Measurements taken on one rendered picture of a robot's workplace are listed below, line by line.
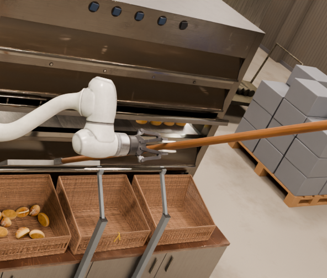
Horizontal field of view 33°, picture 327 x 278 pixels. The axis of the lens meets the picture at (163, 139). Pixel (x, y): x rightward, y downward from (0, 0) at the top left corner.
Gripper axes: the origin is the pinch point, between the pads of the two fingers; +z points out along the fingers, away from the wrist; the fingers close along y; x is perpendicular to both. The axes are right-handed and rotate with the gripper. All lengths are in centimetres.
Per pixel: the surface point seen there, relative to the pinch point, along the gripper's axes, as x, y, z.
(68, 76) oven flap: -119, -52, 19
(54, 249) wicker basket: -143, 52, 21
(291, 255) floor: -197, 84, 311
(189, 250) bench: -141, 61, 129
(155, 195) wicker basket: -169, 20, 120
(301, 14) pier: -508, -336, 751
